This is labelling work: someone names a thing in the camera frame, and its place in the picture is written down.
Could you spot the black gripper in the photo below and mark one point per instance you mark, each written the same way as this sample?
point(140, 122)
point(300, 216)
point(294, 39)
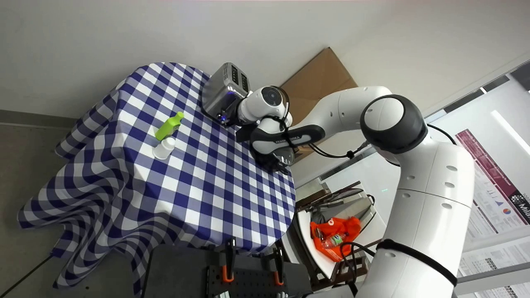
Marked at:
point(236, 117)

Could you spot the silver two-slot toaster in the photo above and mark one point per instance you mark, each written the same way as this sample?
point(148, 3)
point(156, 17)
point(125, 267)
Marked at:
point(221, 92)

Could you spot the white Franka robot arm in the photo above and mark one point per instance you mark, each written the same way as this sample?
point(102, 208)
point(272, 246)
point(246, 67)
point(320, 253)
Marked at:
point(431, 193)

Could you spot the small green bottle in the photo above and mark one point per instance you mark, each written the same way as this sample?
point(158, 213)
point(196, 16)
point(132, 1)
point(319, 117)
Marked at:
point(168, 127)

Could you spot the small white bottle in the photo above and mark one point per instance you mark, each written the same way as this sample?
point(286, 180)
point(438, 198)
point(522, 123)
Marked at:
point(165, 148)

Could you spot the brown cardboard sheet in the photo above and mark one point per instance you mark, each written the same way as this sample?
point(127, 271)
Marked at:
point(320, 77)

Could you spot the blue white checked tablecloth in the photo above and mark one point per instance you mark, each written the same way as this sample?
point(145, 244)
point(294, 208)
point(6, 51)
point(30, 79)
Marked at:
point(166, 193)

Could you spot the wall poster red header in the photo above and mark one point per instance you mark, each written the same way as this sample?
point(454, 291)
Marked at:
point(498, 193)

